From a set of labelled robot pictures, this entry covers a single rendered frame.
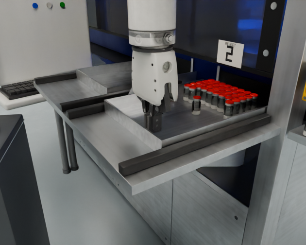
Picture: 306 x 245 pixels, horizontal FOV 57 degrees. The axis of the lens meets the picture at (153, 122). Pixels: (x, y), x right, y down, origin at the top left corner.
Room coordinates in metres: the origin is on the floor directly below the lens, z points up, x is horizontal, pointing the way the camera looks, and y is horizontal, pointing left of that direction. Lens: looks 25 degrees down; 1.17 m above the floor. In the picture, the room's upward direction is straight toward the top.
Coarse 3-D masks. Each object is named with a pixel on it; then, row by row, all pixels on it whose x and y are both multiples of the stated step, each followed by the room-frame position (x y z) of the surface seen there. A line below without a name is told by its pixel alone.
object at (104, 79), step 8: (112, 64) 1.07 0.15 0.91; (120, 64) 1.09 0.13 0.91; (128, 64) 1.11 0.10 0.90; (80, 72) 0.96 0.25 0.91; (88, 72) 1.02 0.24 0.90; (96, 72) 1.04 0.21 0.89; (104, 72) 1.05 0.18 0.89; (112, 72) 1.07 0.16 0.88; (120, 72) 1.07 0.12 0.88; (128, 72) 1.07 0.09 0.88; (192, 72) 0.96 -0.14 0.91; (80, 80) 0.97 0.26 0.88; (88, 80) 0.90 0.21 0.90; (96, 80) 0.97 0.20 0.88; (104, 80) 0.97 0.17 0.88; (112, 80) 0.97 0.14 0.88; (120, 80) 0.97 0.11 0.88; (128, 80) 0.97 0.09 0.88; (184, 80) 0.94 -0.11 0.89; (192, 80) 0.96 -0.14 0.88; (96, 88) 0.85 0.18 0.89; (104, 88) 0.79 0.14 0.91; (112, 88) 0.79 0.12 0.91; (120, 88) 0.80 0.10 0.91; (128, 88) 0.82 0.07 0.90
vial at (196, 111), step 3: (195, 99) 0.66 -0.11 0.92; (198, 99) 0.66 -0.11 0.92; (192, 102) 0.67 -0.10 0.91; (195, 102) 0.67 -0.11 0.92; (198, 102) 0.66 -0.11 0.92; (195, 105) 0.66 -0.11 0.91; (198, 105) 0.66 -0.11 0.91; (195, 108) 0.66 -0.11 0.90; (198, 108) 0.66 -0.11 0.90; (195, 111) 0.66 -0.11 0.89; (198, 111) 0.66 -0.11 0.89; (195, 114) 0.66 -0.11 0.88; (198, 114) 0.66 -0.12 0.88
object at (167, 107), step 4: (168, 88) 0.50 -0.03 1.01; (168, 92) 0.49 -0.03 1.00; (164, 96) 0.49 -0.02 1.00; (168, 96) 0.49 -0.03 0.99; (164, 100) 0.49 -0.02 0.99; (168, 100) 0.49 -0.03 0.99; (164, 104) 0.49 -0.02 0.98; (168, 104) 0.49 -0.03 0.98; (160, 108) 0.50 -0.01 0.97; (164, 108) 0.49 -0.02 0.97; (168, 108) 0.49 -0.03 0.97; (164, 112) 0.49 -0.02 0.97
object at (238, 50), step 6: (222, 42) 0.77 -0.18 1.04; (228, 42) 0.75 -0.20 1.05; (234, 42) 0.74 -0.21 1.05; (222, 48) 0.77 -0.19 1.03; (228, 48) 0.75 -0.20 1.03; (234, 48) 0.74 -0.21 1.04; (240, 48) 0.72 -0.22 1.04; (222, 54) 0.77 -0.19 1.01; (234, 54) 0.73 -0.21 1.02; (240, 54) 0.72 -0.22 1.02; (222, 60) 0.76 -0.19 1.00; (234, 60) 0.73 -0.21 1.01; (240, 60) 0.71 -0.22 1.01; (234, 66) 0.73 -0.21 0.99; (240, 66) 0.71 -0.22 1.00
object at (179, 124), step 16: (128, 96) 0.72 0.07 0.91; (112, 112) 0.65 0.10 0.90; (128, 112) 0.68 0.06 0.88; (176, 112) 0.68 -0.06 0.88; (208, 112) 0.68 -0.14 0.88; (256, 112) 0.62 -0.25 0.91; (128, 128) 0.58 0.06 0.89; (144, 128) 0.52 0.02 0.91; (176, 128) 0.59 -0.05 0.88; (192, 128) 0.59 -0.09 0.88; (208, 128) 0.54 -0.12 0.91; (160, 144) 0.47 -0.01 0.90
